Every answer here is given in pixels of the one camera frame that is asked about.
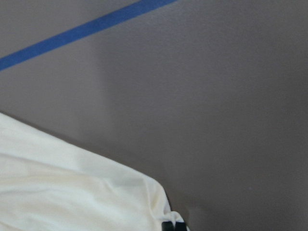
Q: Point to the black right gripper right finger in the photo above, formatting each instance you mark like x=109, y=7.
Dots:
x=180, y=226

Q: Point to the beige long-sleeve printed shirt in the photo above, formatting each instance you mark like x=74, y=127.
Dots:
x=47, y=184

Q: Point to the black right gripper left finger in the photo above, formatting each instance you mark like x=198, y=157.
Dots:
x=167, y=226

